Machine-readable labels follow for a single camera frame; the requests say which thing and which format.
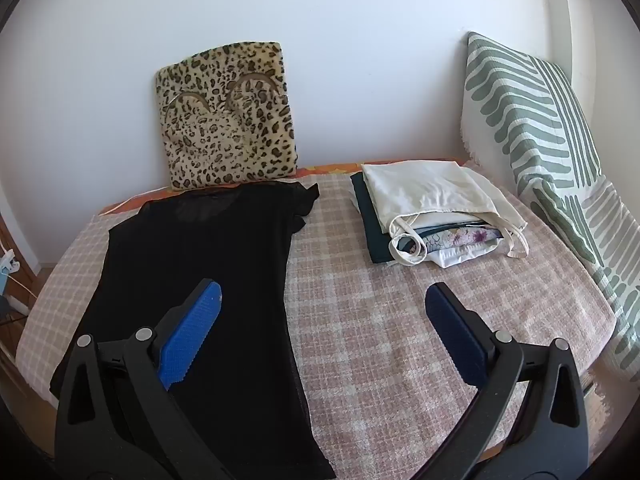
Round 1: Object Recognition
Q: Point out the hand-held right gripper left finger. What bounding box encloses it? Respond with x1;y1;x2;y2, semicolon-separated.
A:
54;280;223;480

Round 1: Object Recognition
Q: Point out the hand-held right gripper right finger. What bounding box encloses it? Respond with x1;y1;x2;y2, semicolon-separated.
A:
415;282;588;480

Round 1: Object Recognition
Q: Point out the black mesh top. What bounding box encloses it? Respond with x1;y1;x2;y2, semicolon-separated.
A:
50;182;337;480

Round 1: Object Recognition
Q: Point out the white folded garment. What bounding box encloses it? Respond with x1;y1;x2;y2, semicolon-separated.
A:
425;244;496;268

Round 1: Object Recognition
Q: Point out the pink plaid blanket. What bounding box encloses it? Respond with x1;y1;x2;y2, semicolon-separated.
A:
15;160;617;480

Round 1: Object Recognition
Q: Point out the floral print garment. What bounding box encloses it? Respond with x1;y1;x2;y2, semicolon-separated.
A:
397;225;501;256

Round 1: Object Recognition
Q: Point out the dark green folded garment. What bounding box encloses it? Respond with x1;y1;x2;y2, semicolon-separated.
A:
350;172;401;264

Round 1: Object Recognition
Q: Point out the cream cloth bag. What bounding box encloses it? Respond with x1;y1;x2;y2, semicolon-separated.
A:
361;160;531;265

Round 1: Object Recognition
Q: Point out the wooden bedside furniture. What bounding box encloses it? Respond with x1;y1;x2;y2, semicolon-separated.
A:
0;210;40;361

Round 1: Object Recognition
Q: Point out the leopard print cushion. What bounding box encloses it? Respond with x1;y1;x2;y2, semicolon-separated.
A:
154;40;301;192

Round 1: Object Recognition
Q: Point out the orange patterned bed sheet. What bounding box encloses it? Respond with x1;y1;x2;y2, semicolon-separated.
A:
97;157;466;216

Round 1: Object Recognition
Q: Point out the green striped white pillow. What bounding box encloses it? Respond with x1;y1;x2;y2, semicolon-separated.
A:
461;31;640;383

